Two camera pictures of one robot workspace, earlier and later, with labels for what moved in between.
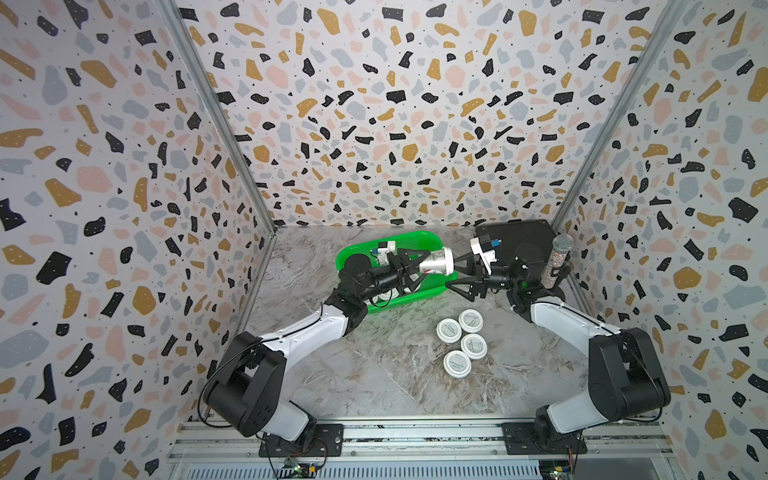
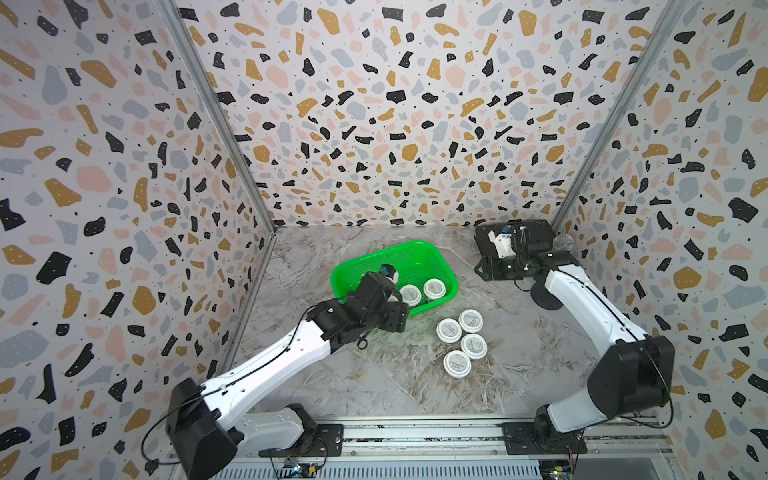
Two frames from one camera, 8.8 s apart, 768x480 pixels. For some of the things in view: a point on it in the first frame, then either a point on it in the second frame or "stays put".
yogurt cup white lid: [470, 320] stays put
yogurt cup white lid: [439, 261] → [434, 288]
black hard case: [537, 233] stays put
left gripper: [407, 270] → [399, 317]
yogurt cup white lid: [457, 364] stays put
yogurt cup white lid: [474, 346] stays put
